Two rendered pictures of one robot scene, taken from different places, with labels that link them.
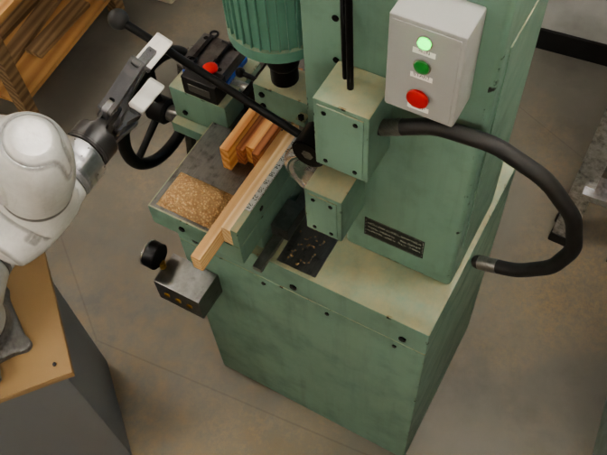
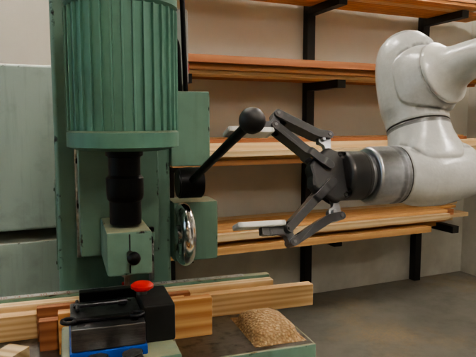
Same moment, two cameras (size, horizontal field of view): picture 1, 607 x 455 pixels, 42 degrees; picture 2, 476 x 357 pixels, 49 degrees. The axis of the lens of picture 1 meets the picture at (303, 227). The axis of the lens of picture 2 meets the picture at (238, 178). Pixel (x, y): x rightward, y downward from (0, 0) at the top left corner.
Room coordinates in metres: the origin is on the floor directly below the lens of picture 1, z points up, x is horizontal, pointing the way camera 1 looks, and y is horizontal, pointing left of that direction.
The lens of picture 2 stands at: (1.53, 0.67, 1.24)
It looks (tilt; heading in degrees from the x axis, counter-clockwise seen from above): 6 degrees down; 218
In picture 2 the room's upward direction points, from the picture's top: straight up
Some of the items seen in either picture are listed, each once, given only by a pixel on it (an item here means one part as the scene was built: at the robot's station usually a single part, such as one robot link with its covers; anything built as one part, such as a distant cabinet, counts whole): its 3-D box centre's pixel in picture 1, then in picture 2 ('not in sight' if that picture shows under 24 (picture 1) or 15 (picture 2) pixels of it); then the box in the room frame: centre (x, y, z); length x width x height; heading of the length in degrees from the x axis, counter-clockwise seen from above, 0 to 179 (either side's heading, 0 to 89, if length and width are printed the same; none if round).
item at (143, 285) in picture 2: (210, 68); (142, 285); (1.08, 0.15, 1.02); 0.03 x 0.03 x 0.01
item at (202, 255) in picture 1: (287, 135); (134, 312); (0.97, 0.02, 0.92); 0.65 x 0.02 x 0.04; 146
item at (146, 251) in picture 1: (155, 257); not in sight; (0.88, 0.33, 0.65); 0.06 x 0.04 x 0.08; 146
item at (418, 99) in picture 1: (417, 98); not in sight; (0.66, -0.16, 1.36); 0.03 x 0.01 x 0.03; 56
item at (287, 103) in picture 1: (295, 99); (126, 248); (0.97, -0.01, 1.03); 0.14 x 0.07 x 0.09; 56
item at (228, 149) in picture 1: (256, 117); (138, 322); (1.02, 0.07, 0.93); 0.23 x 0.02 x 0.06; 146
